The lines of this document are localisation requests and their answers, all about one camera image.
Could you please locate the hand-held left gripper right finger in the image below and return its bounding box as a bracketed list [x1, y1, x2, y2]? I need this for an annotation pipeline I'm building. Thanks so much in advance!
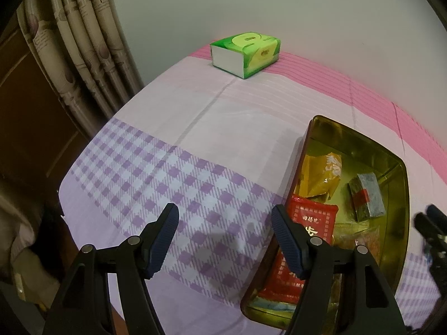
[271, 204, 407, 335]

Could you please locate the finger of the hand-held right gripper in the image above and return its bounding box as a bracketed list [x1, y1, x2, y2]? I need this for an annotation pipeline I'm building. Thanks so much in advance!
[425, 204, 447, 229]
[414, 212, 447, 250]

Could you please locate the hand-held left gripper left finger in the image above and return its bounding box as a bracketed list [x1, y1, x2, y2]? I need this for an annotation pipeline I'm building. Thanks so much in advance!
[42, 202, 180, 335]

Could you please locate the red snack packet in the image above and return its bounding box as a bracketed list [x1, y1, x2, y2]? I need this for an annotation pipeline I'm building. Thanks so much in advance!
[258, 193, 339, 302]

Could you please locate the gold metal tin box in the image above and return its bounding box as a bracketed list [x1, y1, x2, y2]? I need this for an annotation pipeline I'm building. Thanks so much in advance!
[240, 114, 410, 330]

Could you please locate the light blue snack packet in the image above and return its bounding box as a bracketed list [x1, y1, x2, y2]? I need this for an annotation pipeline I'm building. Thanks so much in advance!
[255, 296, 297, 314]

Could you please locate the grey green snack packet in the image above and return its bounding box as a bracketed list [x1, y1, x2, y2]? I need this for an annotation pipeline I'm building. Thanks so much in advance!
[348, 173, 386, 222]

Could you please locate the clear bag of golden snacks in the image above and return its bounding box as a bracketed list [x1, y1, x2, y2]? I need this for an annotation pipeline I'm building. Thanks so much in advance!
[330, 221, 381, 256]

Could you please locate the yellow snack packet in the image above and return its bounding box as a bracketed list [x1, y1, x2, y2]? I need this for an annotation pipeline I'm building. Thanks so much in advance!
[297, 152, 343, 203]

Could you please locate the pink and purple checked cloth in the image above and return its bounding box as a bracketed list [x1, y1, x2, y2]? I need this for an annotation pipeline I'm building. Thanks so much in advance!
[58, 47, 447, 335]

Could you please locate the beige cloth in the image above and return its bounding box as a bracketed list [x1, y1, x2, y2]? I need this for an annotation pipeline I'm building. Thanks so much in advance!
[0, 174, 61, 287]

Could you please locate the brown wooden door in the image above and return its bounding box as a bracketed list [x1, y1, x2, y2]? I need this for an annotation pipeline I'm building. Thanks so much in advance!
[0, 24, 93, 189]

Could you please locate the green tissue pack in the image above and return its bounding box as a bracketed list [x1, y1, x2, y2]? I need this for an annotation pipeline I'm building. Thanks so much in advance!
[210, 32, 281, 79]

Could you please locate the beige patterned curtain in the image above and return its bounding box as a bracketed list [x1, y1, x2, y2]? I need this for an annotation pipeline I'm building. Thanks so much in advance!
[16, 0, 145, 123]

